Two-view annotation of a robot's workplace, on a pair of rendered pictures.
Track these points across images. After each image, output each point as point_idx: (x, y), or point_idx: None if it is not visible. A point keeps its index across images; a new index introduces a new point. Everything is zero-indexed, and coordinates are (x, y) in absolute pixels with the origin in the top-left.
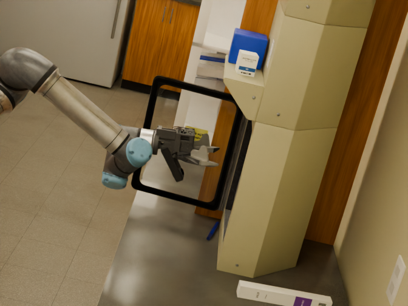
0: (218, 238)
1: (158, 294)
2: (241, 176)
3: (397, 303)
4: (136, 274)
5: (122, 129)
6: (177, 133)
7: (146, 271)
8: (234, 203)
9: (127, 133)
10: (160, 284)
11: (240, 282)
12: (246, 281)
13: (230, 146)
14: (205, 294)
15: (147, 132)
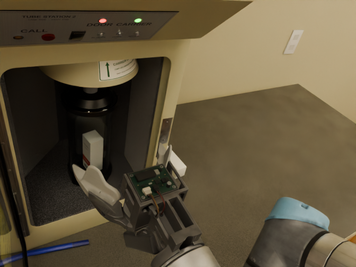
0: (75, 232)
1: (250, 224)
2: (174, 113)
3: (187, 56)
4: (245, 260)
5: (338, 242)
6: (185, 187)
7: (229, 256)
8: (165, 145)
9: (327, 234)
10: (234, 231)
11: (180, 168)
12: (174, 165)
13: (6, 168)
14: (206, 195)
15: (208, 260)
